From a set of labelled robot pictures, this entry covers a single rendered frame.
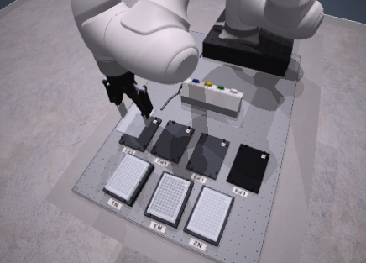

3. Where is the white label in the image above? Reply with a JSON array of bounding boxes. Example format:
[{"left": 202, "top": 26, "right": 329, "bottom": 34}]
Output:
[
  {"left": 155, "top": 158, "right": 169, "bottom": 167},
  {"left": 191, "top": 174, "right": 206, "bottom": 184},
  {"left": 189, "top": 238, "right": 207, "bottom": 251},
  {"left": 232, "top": 187, "right": 248, "bottom": 197},
  {"left": 122, "top": 147, "right": 136, "bottom": 155},
  {"left": 150, "top": 221, "right": 166, "bottom": 233},
  {"left": 108, "top": 198, "right": 122, "bottom": 210}
]

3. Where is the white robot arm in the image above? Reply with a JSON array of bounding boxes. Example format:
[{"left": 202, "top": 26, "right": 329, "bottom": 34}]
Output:
[{"left": 71, "top": 0, "right": 324, "bottom": 85}]

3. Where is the white button panel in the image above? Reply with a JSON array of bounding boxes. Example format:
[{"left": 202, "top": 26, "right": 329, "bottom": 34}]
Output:
[{"left": 160, "top": 79, "right": 243, "bottom": 118}]

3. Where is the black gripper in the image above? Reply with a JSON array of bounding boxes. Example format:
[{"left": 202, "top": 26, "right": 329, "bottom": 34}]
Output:
[{"left": 102, "top": 71, "right": 154, "bottom": 127}]

